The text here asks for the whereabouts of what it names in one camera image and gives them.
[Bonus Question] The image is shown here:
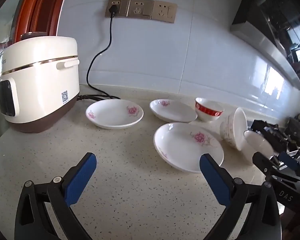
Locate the black power cord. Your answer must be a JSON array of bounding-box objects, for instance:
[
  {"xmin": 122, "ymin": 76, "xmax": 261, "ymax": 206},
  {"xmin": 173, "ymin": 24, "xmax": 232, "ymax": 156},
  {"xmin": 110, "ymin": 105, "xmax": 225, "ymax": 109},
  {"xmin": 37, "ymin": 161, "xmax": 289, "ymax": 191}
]
[{"xmin": 76, "ymin": 4, "xmax": 121, "ymax": 102}]

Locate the glass door panel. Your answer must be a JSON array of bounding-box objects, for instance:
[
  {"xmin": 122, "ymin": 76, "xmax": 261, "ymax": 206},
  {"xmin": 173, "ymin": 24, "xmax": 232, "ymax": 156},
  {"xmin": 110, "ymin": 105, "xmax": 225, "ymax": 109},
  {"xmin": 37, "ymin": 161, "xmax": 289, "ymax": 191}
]
[{"xmin": 0, "ymin": 0, "xmax": 33, "ymax": 140}]

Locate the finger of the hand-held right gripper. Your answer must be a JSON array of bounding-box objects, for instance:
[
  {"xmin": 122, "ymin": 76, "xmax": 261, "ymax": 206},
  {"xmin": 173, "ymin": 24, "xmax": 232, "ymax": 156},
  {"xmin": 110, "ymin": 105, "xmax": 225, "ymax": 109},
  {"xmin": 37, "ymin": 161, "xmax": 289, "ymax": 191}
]
[
  {"xmin": 250, "ymin": 120, "xmax": 289, "ymax": 152},
  {"xmin": 252, "ymin": 152, "xmax": 300, "ymax": 182}
]

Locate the white floral plate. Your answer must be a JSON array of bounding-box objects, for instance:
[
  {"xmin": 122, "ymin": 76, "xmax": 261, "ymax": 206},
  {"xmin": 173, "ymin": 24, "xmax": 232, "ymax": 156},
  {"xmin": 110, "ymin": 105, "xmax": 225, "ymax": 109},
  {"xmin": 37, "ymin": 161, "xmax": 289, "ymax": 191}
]
[
  {"xmin": 149, "ymin": 99, "xmax": 198, "ymax": 123},
  {"xmin": 153, "ymin": 122, "xmax": 225, "ymax": 173},
  {"xmin": 85, "ymin": 99, "xmax": 144, "ymax": 130}
]

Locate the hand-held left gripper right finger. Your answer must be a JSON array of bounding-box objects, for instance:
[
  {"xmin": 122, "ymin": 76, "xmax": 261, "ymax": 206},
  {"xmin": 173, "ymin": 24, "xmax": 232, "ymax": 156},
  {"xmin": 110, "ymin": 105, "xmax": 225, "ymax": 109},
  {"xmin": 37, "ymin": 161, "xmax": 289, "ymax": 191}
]
[{"xmin": 199, "ymin": 154, "xmax": 282, "ymax": 240}]

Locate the black range hood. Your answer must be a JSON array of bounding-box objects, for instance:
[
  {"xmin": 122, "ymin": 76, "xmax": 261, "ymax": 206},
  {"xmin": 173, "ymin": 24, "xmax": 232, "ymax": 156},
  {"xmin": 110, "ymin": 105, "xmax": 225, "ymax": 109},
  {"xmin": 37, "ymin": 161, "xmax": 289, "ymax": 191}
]
[{"xmin": 230, "ymin": 0, "xmax": 300, "ymax": 90}]

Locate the white floral bowl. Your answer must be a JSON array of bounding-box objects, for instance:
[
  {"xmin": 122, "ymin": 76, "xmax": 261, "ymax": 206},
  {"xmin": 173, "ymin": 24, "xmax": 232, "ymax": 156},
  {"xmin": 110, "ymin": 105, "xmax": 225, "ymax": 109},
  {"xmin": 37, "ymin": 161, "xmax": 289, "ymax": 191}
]
[{"xmin": 219, "ymin": 107, "xmax": 248, "ymax": 151}]

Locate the plain white bowl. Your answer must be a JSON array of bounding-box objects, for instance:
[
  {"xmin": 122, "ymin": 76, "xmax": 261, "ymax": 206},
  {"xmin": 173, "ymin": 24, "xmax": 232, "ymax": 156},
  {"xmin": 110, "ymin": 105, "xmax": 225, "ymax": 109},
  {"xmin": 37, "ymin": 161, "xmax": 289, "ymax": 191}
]
[{"xmin": 243, "ymin": 129, "xmax": 275, "ymax": 158}]

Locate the red patterned white bowl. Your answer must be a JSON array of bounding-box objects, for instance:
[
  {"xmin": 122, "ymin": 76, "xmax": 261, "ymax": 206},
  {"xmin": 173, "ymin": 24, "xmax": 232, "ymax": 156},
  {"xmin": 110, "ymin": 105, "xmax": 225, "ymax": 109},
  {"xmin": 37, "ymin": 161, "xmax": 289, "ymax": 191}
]
[{"xmin": 195, "ymin": 97, "xmax": 224, "ymax": 122}]

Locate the red wooden door frame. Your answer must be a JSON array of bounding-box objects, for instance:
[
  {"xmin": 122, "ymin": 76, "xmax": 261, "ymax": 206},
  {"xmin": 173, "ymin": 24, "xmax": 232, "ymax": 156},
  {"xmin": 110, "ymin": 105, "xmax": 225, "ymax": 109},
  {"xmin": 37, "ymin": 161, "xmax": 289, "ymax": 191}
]
[{"xmin": 11, "ymin": 0, "xmax": 72, "ymax": 43}]

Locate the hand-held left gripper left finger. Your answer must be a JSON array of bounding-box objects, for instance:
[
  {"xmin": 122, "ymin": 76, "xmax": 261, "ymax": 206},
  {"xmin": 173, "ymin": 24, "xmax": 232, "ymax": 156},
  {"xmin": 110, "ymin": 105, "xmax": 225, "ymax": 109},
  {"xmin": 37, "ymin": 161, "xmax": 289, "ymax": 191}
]
[{"xmin": 14, "ymin": 152, "xmax": 97, "ymax": 240}]

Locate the cream rice cooker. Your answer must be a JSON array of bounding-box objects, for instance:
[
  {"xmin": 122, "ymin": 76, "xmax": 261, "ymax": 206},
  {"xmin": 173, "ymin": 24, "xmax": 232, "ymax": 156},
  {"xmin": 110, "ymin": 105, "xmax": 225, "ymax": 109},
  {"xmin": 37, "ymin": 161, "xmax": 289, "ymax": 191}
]
[{"xmin": 0, "ymin": 32, "xmax": 80, "ymax": 133}]

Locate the gold wall socket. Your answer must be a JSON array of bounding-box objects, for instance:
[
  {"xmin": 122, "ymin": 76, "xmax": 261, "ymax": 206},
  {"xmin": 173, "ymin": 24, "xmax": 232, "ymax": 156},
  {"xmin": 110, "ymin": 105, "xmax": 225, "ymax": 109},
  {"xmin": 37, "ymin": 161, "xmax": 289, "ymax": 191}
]
[
  {"xmin": 105, "ymin": 0, "xmax": 130, "ymax": 18},
  {"xmin": 151, "ymin": 0, "xmax": 178, "ymax": 23},
  {"xmin": 127, "ymin": 0, "xmax": 155, "ymax": 20}
]

